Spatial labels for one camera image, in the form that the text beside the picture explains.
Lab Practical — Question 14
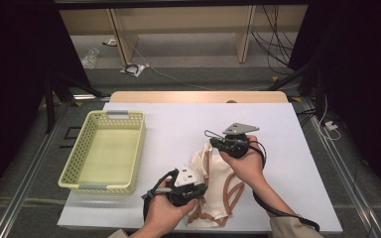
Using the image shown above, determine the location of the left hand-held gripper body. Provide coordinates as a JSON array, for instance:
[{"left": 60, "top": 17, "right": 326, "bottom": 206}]
[{"left": 167, "top": 166, "right": 199, "bottom": 208}]

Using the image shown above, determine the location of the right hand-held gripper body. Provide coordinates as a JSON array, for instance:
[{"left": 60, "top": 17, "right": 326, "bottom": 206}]
[{"left": 220, "top": 122, "right": 260, "bottom": 160}]

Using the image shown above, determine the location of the cream baby bodysuit brown trim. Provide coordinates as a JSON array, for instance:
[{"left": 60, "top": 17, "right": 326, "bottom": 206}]
[{"left": 187, "top": 142, "right": 246, "bottom": 228}]

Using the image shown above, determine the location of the pale green plastic basket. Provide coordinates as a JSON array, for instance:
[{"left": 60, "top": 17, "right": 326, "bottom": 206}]
[{"left": 58, "top": 109, "right": 147, "bottom": 196}]

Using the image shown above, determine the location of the person's right hand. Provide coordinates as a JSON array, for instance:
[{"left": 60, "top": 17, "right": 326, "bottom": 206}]
[{"left": 218, "top": 134, "right": 266, "bottom": 190}]

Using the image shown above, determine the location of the person's left hand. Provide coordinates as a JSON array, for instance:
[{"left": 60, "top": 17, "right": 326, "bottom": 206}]
[{"left": 143, "top": 178, "right": 198, "bottom": 237}]

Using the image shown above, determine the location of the light wooden table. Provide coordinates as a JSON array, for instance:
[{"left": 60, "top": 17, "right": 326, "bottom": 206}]
[{"left": 109, "top": 90, "right": 290, "bottom": 104}]

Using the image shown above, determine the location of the white table cover board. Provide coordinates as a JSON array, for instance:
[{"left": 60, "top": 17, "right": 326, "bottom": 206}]
[{"left": 57, "top": 102, "right": 344, "bottom": 234}]

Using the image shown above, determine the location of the black metal stand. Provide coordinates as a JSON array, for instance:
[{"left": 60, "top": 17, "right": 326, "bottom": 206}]
[
  {"left": 44, "top": 70, "right": 112, "bottom": 133},
  {"left": 266, "top": 59, "right": 326, "bottom": 117}
]

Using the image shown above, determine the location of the black curtain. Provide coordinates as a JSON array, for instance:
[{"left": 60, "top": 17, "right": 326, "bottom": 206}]
[
  {"left": 287, "top": 0, "right": 381, "bottom": 209},
  {"left": 0, "top": 0, "right": 92, "bottom": 209}
]

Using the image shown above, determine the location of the clear plastic bag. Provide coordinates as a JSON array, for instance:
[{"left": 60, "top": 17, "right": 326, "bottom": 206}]
[{"left": 80, "top": 48, "right": 100, "bottom": 68}]

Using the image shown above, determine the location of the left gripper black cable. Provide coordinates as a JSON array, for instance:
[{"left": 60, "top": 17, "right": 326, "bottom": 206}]
[{"left": 141, "top": 168, "right": 181, "bottom": 223}]

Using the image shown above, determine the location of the thin white floor cable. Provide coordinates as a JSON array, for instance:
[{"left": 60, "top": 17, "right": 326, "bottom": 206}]
[{"left": 125, "top": 36, "right": 269, "bottom": 92}]

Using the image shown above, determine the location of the white plug cable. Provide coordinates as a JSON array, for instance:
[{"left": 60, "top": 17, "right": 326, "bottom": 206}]
[{"left": 317, "top": 93, "right": 341, "bottom": 142}]

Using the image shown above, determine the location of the bundle of black cables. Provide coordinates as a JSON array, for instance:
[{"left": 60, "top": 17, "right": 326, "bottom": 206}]
[{"left": 251, "top": 4, "right": 299, "bottom": 75}]

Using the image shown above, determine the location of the plastic bag with black cable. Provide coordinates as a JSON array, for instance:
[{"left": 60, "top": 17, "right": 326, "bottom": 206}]
[{"left": 120, "top": 62, "right": 146, "bottom": 78}]

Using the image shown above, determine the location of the aluminium floor rail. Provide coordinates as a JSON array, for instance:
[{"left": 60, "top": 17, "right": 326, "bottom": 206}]
[
  {"left": 0, "top": 105, "right": 67, "bottom": 238},
  {"left": 302, "top": 97, "right": 381, "bottom": 238}
]

